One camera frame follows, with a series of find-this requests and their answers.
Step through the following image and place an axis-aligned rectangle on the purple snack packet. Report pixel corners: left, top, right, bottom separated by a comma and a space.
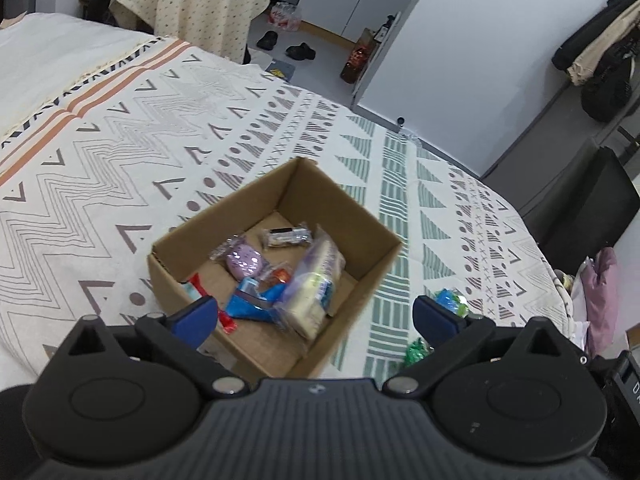
210, 234, 271, 281

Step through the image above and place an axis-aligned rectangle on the pink cloth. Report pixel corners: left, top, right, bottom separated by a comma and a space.
582, 247, 621, 356

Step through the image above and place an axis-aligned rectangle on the teal blue snack packet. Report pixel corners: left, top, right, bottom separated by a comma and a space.
434, 288, 471, 318

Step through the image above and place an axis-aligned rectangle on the dark bar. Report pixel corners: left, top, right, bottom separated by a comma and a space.
260, 222, 313, 250

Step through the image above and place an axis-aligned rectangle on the green snack packet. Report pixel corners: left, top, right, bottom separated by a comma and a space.
404, 337, 436, 366

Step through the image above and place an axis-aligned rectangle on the clear purple-print snack packet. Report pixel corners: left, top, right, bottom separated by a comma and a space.
272, 225, 347, 341

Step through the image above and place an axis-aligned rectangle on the red silver snack packet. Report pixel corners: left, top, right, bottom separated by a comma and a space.
182, 273, 238, 335

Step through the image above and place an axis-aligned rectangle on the small grey floor mat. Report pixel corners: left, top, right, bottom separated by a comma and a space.
265, 59, 298, 81

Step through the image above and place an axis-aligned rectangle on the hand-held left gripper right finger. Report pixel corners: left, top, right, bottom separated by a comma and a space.
382, 296, 583, 397

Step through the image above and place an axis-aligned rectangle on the table with dotted tablecloth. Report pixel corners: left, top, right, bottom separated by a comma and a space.
92, 0, 278, 63

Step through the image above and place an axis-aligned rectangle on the white crumpled cloth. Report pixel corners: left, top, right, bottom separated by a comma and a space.
555, 267, 593, 346

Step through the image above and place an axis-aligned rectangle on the cream hanging garment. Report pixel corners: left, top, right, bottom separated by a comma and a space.
567, 7, 633, 86

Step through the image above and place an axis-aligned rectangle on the dark clothes pile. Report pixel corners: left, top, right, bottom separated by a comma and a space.
77, 0, 118, 26

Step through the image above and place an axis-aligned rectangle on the black hanging coat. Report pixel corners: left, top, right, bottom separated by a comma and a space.
551, 0, 640, 73

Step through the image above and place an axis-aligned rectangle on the brown cardboard box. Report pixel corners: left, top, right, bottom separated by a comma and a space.
146, 156, 404, 381

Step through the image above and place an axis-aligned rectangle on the pack of water bottles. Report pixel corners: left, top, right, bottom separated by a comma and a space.
270, 2, 303, 31

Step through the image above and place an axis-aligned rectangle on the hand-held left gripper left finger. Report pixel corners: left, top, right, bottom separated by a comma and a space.
52, 296, 251, 401

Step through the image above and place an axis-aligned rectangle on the black hanging bag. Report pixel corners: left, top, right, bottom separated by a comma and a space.
580, 45, 636, 123

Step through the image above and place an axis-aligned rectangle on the black flat panel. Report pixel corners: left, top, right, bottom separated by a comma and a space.
515, 137, 640, 263

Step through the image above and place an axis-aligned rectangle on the brown bottle on floor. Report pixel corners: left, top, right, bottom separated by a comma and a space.
340, 27, 381, 85

